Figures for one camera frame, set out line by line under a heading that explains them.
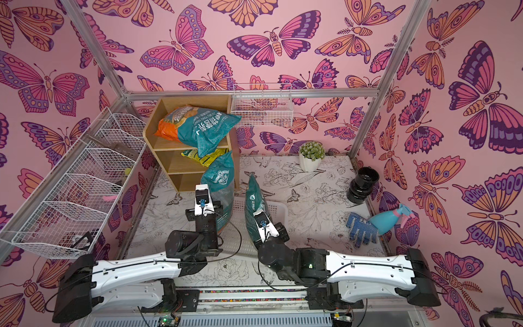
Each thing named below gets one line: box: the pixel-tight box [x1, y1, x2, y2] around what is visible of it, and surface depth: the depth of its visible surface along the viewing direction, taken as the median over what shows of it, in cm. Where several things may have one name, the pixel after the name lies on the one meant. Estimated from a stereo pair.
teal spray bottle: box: [367, 203, 414, 236], surface depth 85 cm
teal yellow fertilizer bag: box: [244, 173, 267, 246], surface depth 70 cm
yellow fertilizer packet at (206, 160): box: [181, 147, 231, 168], surface depth 94 cm
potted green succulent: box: [298, 141, 326, 173], surface depth 105 cm
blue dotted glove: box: [345, 211, 379, 248], surface depth 89 cm
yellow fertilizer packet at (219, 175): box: [200, 151, 235, 233], surface depth 68 cm
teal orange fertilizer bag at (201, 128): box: [155, 104, 242, 158], surface depth 76 cm
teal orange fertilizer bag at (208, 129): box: [154, 104, 231, 155], surface depth 76 cm
